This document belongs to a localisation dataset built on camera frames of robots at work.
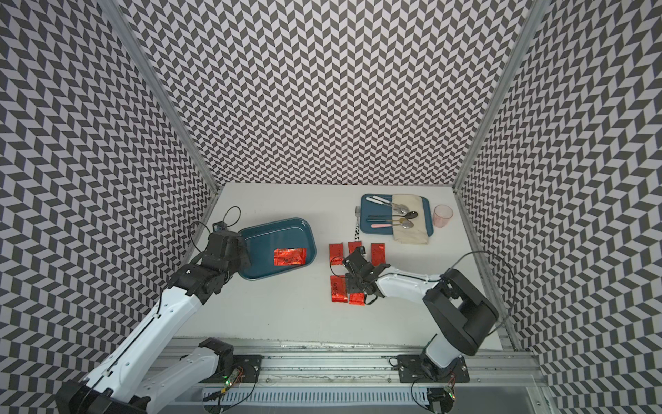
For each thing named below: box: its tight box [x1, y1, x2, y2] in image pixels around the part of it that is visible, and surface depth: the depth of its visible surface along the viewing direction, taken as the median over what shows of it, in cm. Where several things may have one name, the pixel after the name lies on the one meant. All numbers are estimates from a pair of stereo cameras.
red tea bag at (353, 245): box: [348, 240, 363, 255], surface depth 101 cm
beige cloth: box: [391, 193, 429, 245], surface depth 106 cm
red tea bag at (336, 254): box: [329, 242, 344, 266], surface depth 98 cm
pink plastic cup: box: [432, 203, 455, 228], surface depth 104 cm
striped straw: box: [354, 205, 361, 242], surface depth 107 cm
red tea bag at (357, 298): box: [348, 292, 366, 307], surface depth 88 cm
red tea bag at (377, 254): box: [370, 242, 387, 267], surface depth 99 cm
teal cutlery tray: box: [359, 193, 434, 238], surface depth 110 cm
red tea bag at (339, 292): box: [330, 275, 348, 303], surface depth 88 cm
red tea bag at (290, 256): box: [273, 247, 308, 266], surface depth 84 cm
